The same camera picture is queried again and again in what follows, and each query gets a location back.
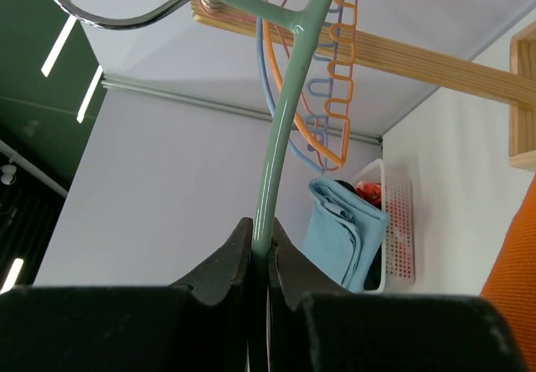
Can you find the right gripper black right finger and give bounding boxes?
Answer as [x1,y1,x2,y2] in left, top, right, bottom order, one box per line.
[268,218,350,309]

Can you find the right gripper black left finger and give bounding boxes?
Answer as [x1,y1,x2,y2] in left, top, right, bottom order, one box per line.
[171,217,253,305]

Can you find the orange trousers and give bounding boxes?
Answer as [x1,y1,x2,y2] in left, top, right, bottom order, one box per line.
[482,183,535,354]

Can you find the green plastic hanger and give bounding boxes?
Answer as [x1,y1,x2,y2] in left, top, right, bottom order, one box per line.
[53,0,332,261]

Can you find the blue plastic hanger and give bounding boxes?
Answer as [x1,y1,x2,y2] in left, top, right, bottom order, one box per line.
[255,0,348,176]

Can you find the orange plastic hanger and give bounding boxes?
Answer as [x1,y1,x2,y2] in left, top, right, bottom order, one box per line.
[256,0,358,173]

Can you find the light blue folded cloth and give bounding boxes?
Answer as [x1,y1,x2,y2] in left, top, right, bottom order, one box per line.
[301,178,389,293]

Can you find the red cloth in basket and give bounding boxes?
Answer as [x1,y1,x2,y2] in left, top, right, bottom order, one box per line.
[355,181,382,209]

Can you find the white plastic basket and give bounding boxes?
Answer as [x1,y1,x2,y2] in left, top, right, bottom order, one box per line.
[353,159,415,293]

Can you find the wooden clothes rack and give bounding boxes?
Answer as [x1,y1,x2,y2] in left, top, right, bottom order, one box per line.
[192,0,535,171]

